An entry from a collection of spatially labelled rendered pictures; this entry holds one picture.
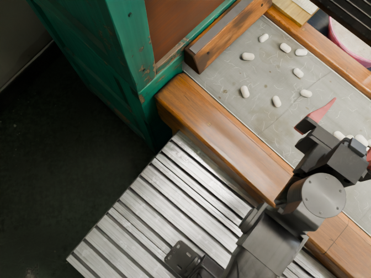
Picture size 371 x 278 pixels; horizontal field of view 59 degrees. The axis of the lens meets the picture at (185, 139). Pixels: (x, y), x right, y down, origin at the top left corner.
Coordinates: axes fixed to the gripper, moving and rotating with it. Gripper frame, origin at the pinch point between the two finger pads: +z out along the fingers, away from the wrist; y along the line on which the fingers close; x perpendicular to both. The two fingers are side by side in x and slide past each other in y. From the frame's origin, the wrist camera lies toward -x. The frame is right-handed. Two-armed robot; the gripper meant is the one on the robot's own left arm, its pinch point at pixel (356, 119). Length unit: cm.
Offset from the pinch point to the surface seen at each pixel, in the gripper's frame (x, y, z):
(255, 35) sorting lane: 33, 30, 24
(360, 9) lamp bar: -1.2, 10.9, 17.9
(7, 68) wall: 88, 121, -28
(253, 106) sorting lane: 33.2, 16.8, 6.0
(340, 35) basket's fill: 33, 10, 41
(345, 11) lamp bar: 0.2, 12.7, 17.0
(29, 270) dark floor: 108, 53, -90
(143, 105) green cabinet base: 32, 40, -14
